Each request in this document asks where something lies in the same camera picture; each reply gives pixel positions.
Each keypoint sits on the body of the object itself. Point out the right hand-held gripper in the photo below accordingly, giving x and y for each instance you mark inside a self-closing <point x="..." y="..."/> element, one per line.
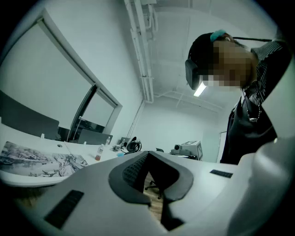
<point x="193" y="148"/>

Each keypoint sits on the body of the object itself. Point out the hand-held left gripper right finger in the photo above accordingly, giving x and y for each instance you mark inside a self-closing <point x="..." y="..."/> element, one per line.
<point x="202" y="196"/>

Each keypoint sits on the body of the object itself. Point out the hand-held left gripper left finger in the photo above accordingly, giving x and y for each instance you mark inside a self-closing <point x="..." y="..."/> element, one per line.
<point x="96" y="196"/>

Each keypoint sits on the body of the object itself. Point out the dark printed cloth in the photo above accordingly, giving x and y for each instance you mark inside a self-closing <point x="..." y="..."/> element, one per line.
<point x="34" y="161"/>

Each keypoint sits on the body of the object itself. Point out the clear tea bottle white label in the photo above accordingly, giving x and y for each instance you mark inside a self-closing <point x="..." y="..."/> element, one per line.
<point x="99" y="153"/>

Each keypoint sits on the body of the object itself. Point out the teal round object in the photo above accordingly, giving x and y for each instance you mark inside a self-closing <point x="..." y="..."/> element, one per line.
<point x="120" y="155"/>

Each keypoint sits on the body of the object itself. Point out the black swivel chair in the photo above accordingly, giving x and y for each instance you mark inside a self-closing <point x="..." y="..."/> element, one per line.
<point x="154" y="185"/>

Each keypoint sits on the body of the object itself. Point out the small clear bottle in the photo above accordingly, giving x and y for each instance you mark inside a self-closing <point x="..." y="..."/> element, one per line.
<point x="107" y="141"/>

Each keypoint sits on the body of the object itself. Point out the person's black striped clothing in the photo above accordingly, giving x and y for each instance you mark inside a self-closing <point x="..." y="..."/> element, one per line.
<point x="249" y="138"/>

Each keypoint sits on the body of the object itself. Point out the small grey desk partition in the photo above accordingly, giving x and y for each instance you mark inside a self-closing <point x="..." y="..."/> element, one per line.
<point x="94" y="137"/>

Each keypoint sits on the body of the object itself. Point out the ceiling light strip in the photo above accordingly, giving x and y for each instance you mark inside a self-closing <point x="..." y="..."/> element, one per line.
<point x="200" y="89"/>

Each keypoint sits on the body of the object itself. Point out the narrow white roller blind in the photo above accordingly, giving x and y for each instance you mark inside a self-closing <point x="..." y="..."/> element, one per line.
<point x="101" y="108"/>

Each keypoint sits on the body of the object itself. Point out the dark monitor panel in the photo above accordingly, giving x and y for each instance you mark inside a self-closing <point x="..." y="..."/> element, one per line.
<point x="27" y="119"/>

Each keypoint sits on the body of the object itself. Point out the teal hair clip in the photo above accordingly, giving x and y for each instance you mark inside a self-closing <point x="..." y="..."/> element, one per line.
<point x="217" y="34"/>

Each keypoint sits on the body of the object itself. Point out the wide white roller blind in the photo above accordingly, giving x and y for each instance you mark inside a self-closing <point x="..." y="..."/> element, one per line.
<point x="41" y="76"/>

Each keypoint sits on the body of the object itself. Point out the black head-worn camera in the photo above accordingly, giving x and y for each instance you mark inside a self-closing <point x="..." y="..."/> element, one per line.
<point x="192" y="73"/>

